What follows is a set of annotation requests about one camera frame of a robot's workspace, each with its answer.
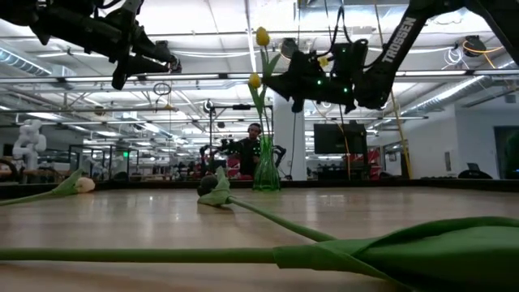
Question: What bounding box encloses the black framed glass enclosure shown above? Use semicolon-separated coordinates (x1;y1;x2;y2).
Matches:
67;144;139;183

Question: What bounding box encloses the person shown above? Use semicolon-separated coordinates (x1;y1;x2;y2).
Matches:
237;122;264;182

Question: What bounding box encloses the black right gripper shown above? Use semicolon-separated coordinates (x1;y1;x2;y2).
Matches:
262;38;370;114

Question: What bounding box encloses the black camera gantry stand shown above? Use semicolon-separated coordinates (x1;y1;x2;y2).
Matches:
208;104;274;182

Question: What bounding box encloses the black artificial tulip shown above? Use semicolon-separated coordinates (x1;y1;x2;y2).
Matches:
196;165;337;243

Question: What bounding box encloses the long horizontal ceiling rail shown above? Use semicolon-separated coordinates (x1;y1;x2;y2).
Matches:
0;69;519;85

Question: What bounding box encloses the red tool cabinet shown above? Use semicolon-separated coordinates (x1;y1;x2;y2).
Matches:
367;146;383;180

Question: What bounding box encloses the long yellow cable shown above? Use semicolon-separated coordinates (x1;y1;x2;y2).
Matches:
372;0;414;180

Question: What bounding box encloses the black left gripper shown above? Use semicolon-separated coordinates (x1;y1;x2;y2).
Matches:
109;0;178;91

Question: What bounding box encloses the white building pillar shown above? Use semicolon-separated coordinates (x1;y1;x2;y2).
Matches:
272;95;308;182

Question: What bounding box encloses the cream artificial tulip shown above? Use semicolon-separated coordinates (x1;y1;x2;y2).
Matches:
0;216;519;292

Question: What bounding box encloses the green glass vase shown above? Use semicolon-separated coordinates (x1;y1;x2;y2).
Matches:
251;135;281;192

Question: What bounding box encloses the silver ventilation duct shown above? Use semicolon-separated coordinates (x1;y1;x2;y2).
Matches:
399;48;519;118
0;46;78;78

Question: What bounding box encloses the black wall monitor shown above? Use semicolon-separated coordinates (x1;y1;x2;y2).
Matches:
313;122;369;156

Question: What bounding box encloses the yellow artificial tulip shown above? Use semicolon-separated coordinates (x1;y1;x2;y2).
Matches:
255;26;283;143
247;71;272;141

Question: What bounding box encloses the pale pink artificial tulip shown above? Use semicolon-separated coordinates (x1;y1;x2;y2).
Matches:
0;168;97;207

